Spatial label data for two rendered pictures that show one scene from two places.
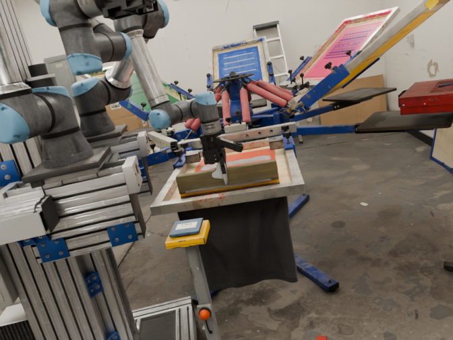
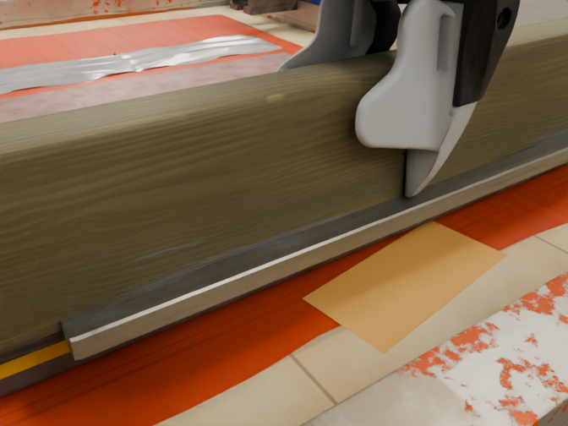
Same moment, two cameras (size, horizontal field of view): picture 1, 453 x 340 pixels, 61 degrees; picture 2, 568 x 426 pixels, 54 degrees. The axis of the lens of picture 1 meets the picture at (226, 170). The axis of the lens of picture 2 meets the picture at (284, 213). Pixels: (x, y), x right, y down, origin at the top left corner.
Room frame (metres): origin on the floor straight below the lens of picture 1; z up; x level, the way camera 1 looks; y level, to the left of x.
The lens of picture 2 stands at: (1.31, 0.22, 1.12)
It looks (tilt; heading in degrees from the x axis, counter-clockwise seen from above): 31 degrees down; 317
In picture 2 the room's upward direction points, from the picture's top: 1 degrees clockwise
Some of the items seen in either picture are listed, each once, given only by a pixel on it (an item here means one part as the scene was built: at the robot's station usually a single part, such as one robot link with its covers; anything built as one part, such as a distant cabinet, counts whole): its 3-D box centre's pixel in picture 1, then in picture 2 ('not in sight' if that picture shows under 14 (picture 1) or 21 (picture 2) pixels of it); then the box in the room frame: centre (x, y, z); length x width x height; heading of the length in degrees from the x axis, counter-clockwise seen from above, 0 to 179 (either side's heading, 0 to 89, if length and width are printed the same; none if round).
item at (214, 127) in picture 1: (211, 127); not in sight; (1.46, 0.02, 1.22); 0.08 x 0.08 x 0.05
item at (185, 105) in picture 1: (185, 110); not in sight; (1.51, 0.11, 1.30); 0.11 x 0.11 x 0.08; 51
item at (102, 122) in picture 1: (95, 121); not in sight; (1.69, 0.52, 1.31); 0.15 x 0.15 x 0.10
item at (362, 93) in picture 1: (316, 110); not in sight; (3.01, -0.80, 0.91); 1.34 x 0.40 x 0.08; 112
